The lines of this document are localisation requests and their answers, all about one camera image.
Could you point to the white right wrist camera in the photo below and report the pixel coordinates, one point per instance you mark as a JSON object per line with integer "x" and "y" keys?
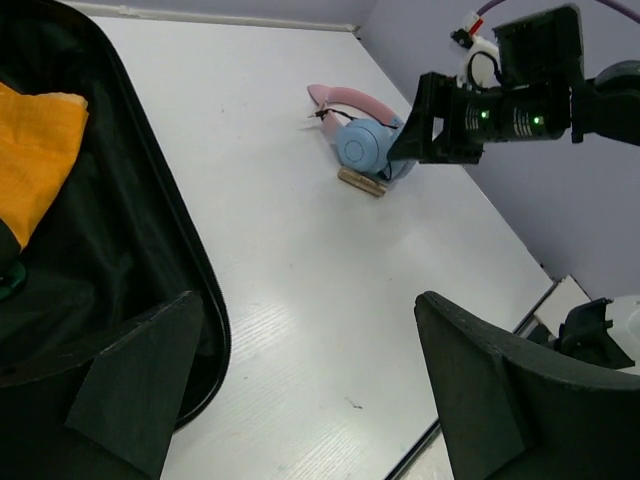
{"x": 479, "y": 56}

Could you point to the rose gold lipstick tube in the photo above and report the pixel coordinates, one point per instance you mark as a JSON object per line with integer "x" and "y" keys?
{"x": 361, "y": 182}

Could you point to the blue pink cat headphones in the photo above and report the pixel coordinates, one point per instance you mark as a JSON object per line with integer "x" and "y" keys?
{"x": 362, "y": 129}

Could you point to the black hard-shell suitcase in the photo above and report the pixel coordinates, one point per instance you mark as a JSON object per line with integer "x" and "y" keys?
{"x": 118, "y": 239}

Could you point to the orange mouse shirt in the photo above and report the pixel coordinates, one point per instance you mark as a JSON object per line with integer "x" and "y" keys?
{"x": 41, "y": 137}

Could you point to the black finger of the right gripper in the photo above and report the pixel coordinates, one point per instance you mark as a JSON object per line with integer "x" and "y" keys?
{"x": 415, "y": 141}

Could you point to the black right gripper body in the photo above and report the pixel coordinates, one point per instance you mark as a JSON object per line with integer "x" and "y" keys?
{"x": 455, "y": 122}

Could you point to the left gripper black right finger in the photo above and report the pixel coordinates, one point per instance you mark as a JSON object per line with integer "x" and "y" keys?
{"x": 470, "y": 367}

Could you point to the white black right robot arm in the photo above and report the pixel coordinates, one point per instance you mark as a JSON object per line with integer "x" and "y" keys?
{"x": 532, "y": 89}

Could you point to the dark green round tin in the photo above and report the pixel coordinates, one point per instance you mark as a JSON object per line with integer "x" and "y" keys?
{"x": 12, "y": 280}

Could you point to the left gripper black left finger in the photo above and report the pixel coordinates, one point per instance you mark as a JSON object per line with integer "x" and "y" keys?
{"x": 129, "y": 401}

